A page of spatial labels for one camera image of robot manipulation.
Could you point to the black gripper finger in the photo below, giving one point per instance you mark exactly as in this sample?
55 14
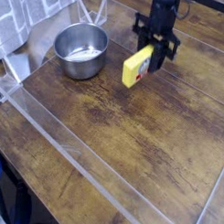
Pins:
144 40
158 56

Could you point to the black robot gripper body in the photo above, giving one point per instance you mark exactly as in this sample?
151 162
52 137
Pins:
160 24

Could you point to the yellow butter block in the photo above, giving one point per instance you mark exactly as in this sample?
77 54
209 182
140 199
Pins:
136 66

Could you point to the stainless steel bowl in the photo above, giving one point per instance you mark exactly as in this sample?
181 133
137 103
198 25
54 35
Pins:
77 37

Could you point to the grey white patterned cloth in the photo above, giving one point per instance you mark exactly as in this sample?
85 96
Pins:
18 16

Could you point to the clear acrylic corner bracket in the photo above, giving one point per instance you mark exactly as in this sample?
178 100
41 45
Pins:
97 18

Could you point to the black table frame bar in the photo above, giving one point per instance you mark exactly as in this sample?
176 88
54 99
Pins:
214 4

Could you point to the clear acrylic barrier wall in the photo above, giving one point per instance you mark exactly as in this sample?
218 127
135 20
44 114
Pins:
102 101

